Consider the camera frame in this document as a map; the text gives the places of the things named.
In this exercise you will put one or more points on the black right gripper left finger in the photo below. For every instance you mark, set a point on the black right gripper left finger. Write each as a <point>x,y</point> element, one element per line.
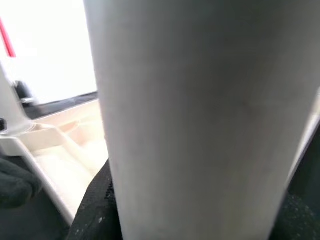
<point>97,212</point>

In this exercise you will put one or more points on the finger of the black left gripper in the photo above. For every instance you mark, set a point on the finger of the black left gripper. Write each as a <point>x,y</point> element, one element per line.
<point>15,185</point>

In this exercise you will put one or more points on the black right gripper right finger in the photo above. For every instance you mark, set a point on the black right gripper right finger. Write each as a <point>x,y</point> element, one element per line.
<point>300,222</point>

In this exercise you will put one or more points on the white plastic table top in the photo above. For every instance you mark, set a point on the white plastic table top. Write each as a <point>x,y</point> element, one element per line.
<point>62,155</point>

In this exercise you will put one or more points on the white threaded plastic table leg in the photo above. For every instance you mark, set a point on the white threaded plastic table leg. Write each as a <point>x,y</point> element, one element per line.
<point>12,105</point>
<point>200,112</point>

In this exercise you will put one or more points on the red white pole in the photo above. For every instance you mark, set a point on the red white pole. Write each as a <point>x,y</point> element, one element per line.
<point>6,37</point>

